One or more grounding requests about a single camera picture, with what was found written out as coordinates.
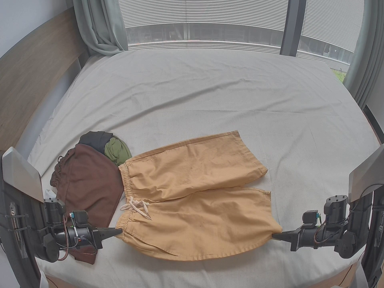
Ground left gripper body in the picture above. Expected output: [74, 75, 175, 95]
[66, 226, 104, 251]

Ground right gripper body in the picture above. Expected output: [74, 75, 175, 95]
[289, 225, 321, 252]

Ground tan shorts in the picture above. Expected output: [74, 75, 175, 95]
[115, 130, 283, 262]

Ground bed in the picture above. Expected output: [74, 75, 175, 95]
[0, 7, 384, 288]

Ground brown shorts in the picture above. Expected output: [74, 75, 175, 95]
[49, 144, 124, 265]

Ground green garment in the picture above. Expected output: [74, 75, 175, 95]
[103, 136, 133, 167]

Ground black garment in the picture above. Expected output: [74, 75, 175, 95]
[79, 131, 114, 154]

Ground grey-green curtain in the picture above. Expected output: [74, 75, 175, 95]
[70, 0, 129, 57]
[342, 0, 384, 110]

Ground window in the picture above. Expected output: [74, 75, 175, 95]
[115, 0, 368, 74]

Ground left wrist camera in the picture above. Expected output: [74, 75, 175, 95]
[70, 210, 89, 229]

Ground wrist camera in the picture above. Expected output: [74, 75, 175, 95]
[302, 210, 319, 229]
[70, 210, 89, 229]

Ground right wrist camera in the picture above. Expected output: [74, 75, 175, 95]
[302, 210, 319, 229]

